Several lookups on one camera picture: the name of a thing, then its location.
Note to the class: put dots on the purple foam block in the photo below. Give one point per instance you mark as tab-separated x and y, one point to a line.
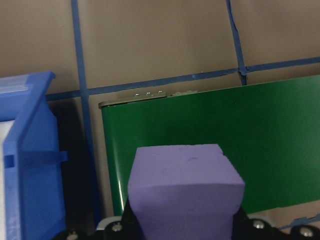
185	195

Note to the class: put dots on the green conveyor belt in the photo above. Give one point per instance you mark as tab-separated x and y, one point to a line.
250	137

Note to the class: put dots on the blue plastic storage bin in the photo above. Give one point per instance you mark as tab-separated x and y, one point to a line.
37	175

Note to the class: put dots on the white foam pad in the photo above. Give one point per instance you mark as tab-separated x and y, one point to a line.
2	175

